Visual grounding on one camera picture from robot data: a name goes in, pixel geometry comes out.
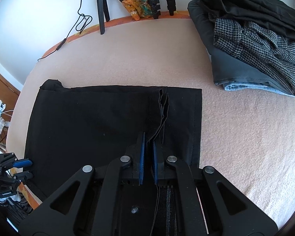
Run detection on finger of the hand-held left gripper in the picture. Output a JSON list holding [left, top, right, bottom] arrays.
[[5, 156, 32, 168], [1, 170, 34, 183]]

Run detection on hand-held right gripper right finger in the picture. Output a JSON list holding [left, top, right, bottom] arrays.
[[152, 140, 278, 236]]

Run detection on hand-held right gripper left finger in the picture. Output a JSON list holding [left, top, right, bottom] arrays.
[[18, 131, 146, 236]]

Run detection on folded dark grey pants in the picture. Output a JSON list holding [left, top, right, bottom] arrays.
[[187, 0, 293, 95]]

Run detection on folded houndstooth pants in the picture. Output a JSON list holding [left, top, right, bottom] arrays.
[[209, 13, 295, 96]]

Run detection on wooden drying rack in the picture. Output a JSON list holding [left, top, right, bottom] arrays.
[[0, 120, 11, 153]]

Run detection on wooden door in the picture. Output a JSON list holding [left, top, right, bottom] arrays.
[[0, 63, 21, 104]]

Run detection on pink blanket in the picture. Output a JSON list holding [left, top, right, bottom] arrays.
[[6, 17, 295, 230]]

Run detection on folded blue jeans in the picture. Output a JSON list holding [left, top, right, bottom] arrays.
[[222, 80, 295, 96]]

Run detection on folded black tripod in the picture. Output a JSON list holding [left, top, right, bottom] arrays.
[[147, 0, 162, 19]]

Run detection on orange patterned scarf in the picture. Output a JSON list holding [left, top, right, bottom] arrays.
[[122, 0, 151, 21]]

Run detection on black cable with inline switch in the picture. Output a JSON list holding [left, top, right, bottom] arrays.
[[38, 0, 92, 61]]

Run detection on black ring light tripod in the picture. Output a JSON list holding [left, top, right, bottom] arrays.
[[95, 0, 126, 35]]

